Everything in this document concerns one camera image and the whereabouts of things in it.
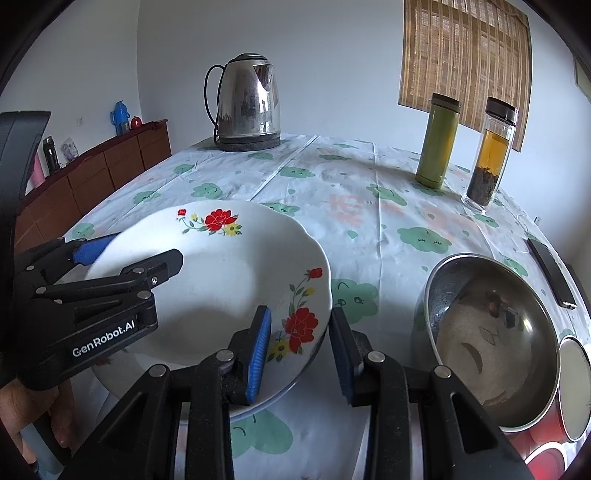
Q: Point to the black bottle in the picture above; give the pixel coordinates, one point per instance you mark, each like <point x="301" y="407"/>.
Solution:
<point x="51" y="157"/>

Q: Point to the white enamel bowl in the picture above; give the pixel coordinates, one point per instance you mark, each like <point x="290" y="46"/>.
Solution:
<point x="577" y="392"/>

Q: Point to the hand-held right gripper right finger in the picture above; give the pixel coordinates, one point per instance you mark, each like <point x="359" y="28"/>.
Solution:
<point x="346" y="364"/>

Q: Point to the red plastic cup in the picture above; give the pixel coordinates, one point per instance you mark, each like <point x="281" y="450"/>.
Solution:
<point x="547" y="461"/>

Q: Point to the blue patterned plate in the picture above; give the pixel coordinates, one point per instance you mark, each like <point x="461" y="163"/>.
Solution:
<point x="295" y="384"/>

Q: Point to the pink object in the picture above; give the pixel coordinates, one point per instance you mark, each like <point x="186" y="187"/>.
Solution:
<point x="36" y="177"/>

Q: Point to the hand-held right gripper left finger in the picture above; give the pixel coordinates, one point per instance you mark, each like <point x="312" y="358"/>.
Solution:
<point x="258" y="360"/>

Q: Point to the small red jar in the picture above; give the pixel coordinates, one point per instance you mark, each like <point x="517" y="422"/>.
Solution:
<point x="136" y="123"/>

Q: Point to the bamboo window blind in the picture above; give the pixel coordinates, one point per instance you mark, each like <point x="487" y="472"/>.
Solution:
<point x="466" y="60"/>

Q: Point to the red flower white plate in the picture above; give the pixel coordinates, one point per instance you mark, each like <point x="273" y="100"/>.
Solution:
<point x="207" y="286"/>

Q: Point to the stainless steel electric kettle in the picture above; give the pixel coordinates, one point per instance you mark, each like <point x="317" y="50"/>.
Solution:
<point x="249" y="101"/>

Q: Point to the green cloud print tablecloth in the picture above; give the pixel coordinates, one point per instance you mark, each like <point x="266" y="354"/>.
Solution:
<point x="369" y="221"/>

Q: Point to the blue water bottle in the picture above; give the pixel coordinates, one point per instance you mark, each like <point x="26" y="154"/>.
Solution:
<point x="120" y="119"/>

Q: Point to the clear plastic bag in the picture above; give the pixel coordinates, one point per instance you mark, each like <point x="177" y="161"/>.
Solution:
<point x="69" y="150"/>

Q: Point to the green thermos bottle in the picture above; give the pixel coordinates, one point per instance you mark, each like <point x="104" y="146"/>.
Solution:
<point x="436" y="143"/>

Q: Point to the person's left hand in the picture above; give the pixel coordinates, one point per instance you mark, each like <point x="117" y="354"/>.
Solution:
<point x="23" y="406"/>

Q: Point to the black smartphone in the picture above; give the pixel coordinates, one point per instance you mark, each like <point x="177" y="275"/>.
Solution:
<point x="551" y="272"/>

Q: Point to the stainless steel bowl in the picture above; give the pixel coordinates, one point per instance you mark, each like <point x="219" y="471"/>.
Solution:
<point x="489" y="346"/>

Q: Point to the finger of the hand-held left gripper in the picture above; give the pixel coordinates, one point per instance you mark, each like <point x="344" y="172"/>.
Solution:
<point x="94" y="249"/>
<point x="157" y="267"/>

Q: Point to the glass tea bottle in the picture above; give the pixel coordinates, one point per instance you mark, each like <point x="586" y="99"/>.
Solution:
<point x="489" y="157"/>

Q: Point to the black kettle base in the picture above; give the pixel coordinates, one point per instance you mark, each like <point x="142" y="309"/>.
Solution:
<point x="249" y="144"/>

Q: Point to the brown wooden sideboard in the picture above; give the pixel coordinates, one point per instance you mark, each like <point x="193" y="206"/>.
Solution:
<point x="92" y="175"/>

